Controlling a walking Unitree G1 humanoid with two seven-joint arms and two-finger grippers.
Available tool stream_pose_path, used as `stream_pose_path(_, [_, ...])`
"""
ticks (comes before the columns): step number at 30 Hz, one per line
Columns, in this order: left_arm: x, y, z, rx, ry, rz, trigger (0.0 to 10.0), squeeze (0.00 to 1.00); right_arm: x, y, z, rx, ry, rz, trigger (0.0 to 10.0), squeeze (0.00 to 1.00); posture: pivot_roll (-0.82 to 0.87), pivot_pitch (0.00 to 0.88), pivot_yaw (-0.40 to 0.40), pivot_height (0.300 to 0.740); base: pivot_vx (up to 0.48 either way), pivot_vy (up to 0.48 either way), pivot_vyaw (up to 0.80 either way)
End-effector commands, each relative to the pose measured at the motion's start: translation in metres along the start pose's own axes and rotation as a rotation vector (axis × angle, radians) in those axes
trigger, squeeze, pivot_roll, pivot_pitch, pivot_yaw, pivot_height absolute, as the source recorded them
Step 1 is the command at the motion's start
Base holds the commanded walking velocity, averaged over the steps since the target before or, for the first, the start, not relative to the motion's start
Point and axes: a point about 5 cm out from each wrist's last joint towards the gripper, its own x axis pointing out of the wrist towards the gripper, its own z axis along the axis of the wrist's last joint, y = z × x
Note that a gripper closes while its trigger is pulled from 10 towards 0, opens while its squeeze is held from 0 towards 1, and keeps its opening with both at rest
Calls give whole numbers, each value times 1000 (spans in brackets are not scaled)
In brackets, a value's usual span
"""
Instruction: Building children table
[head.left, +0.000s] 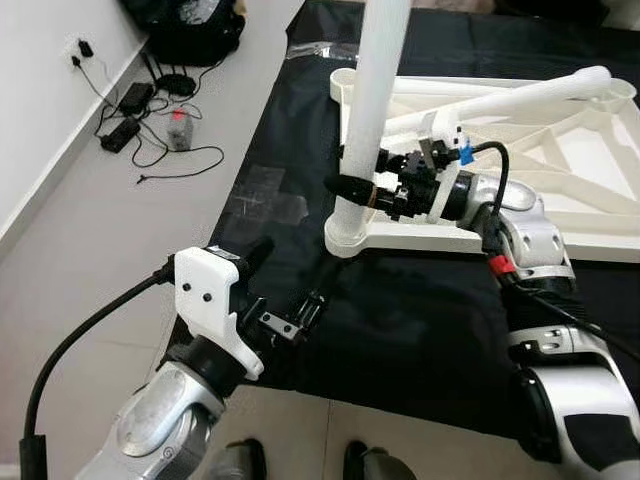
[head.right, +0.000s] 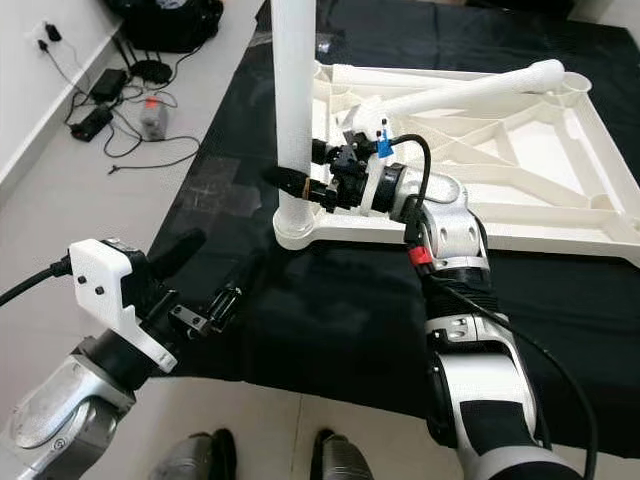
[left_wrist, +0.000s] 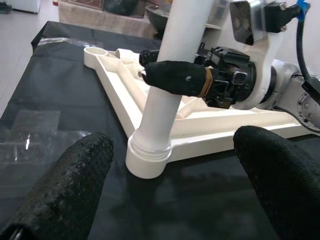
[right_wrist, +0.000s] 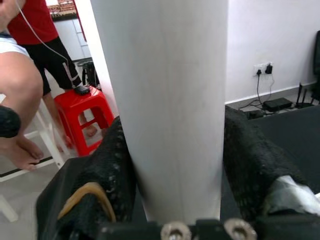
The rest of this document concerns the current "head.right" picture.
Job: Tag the black tablecloth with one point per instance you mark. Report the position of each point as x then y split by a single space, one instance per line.
340 320

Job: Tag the white wall power socket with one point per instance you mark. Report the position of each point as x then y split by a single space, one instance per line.
48 36

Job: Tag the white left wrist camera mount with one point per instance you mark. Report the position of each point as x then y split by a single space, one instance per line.
100 280

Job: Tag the grey robot foot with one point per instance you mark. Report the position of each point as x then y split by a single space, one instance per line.
342 458
195 458

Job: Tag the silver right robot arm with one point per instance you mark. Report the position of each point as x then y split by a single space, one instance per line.
450 230

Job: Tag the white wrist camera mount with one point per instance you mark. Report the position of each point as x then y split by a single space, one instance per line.
100 280
372 190

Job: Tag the black wifi router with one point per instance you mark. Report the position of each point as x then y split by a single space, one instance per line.
150 72

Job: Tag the white plastic table leg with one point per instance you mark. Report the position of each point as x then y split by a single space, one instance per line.
295 80
460 92

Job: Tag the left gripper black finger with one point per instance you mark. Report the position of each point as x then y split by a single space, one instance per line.
180 252
236 298

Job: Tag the black power adapter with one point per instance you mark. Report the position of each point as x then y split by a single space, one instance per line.
90 122
110 84

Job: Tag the white plastic table top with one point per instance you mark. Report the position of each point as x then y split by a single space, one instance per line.
510 225

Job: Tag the grey right robot foot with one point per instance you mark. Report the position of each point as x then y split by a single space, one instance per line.
342 458

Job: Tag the tan rubber band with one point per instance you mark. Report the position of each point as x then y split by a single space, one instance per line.
305 187

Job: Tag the grey left robot foot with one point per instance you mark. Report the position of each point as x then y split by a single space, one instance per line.
195 458

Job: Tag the white box red switch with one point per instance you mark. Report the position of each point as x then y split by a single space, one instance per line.
153 118

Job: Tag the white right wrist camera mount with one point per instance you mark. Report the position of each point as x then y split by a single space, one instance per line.
372 190

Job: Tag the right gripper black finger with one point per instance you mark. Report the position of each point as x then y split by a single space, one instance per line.
322 152
290 182

